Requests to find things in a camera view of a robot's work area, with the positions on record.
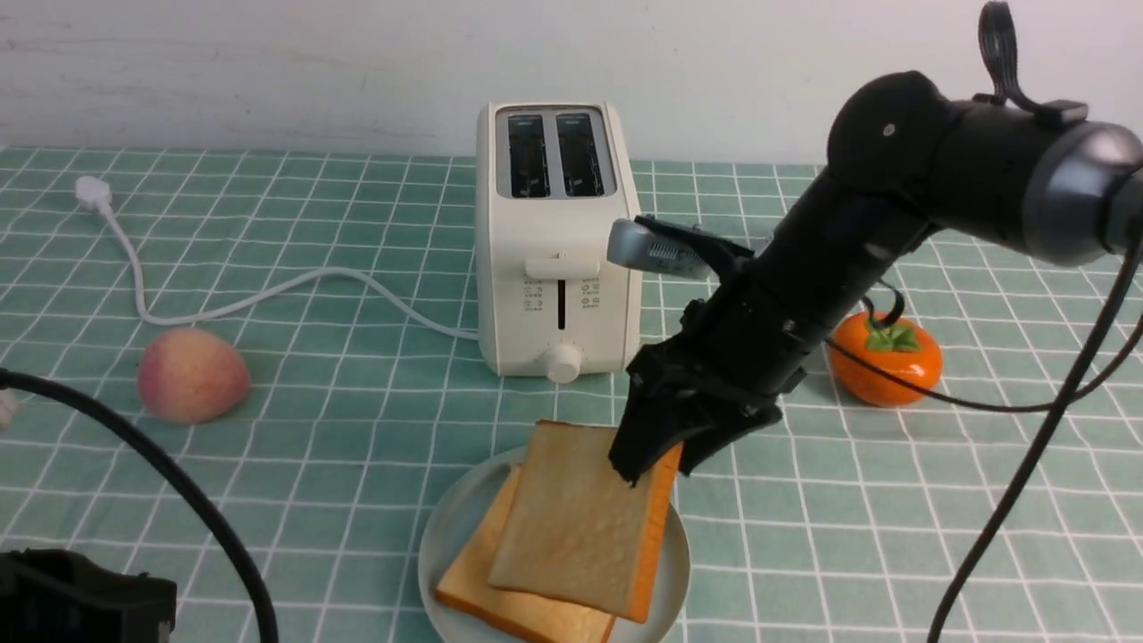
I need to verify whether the light green round plate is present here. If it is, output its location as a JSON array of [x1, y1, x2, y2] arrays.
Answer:
[[418, 447, 692, 642]]

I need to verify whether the pink peach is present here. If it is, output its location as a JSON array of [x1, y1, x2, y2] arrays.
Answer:
[[138, 327, 251, 426]]

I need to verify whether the white power cord with plug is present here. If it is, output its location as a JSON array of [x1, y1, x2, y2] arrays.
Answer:
[[75, 176, 480, 341]]

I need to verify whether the black cable at left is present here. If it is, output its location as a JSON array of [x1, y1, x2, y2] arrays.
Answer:
[[0, 368, 280, 643]]

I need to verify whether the black cable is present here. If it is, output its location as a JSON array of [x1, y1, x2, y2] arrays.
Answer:
[[826, 241, 1143, 643], [0, 368, 280, 643]]

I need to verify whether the toast slice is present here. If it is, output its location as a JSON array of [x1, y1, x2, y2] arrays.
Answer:
[[488, 421, 682, 622]]

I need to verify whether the white two-slot toaster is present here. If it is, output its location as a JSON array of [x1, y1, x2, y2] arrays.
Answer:
[[473, 102, 642, 384]]

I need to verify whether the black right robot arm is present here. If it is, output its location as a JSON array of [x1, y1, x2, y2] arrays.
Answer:
[[608, 71, 1140, 483]]

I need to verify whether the black cable at right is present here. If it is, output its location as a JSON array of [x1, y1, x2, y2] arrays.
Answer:
[[826, 241, 1143, 643]]

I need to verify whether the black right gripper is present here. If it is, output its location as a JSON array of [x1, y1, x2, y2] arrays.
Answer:
[[608, 268, 840, 487]]

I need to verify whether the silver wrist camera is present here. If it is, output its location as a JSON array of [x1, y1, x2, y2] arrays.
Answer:
[[605, 215, 756, 280]]

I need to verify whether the toast slice underneath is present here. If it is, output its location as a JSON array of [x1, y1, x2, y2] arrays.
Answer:
[[434, 464, 616, 642]]

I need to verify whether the green checkered tablecloth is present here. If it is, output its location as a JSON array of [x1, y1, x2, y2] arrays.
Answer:
[[1, 146, 1142, 642]]

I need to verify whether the orange persimmon with green leaf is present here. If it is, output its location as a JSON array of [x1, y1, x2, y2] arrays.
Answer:
[[828, 313, 944, 407]]

